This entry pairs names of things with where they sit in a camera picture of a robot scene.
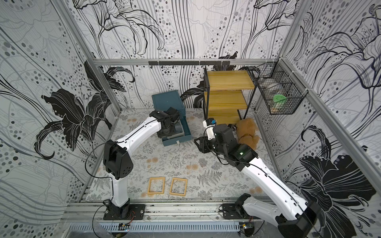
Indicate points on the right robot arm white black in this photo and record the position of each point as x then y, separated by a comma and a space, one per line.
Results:
291, 214

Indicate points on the green lid container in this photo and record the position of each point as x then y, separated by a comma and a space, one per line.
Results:
279, 101

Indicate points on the brown teddy bear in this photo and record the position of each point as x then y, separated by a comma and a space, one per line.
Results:
247, 132

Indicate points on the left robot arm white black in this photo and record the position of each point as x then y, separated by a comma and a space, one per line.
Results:
118, 154

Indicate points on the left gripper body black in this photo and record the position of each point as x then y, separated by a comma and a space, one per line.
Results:
166, 130

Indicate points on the yellow black shelf rack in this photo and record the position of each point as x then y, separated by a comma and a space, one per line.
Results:
223, 94

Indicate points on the aluminium rail frame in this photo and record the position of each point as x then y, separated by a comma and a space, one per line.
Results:
194, 210

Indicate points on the yellow brooch box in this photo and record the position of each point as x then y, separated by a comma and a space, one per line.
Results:
178, 187
156, 185

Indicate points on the black wire basket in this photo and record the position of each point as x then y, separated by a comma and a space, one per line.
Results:
270, 79

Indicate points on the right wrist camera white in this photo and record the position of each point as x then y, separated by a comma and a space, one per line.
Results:
208, 125

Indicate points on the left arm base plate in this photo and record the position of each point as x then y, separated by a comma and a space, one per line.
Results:
133, 212

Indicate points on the teal drawer cabinet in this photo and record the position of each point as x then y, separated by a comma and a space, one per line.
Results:
163, 101

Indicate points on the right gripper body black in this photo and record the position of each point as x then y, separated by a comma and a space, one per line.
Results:
201, 144

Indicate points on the black bar on wall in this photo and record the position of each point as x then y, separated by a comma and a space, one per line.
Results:
189, 62

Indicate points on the white slotted cable duct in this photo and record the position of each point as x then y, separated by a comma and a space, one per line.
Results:
172, 227

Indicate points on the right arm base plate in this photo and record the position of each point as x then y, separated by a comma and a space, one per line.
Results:
232, 211

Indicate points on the teal drawer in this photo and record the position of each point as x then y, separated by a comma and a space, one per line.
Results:
187, 136

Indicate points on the grey brooch box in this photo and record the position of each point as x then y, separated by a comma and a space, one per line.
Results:
178, 131

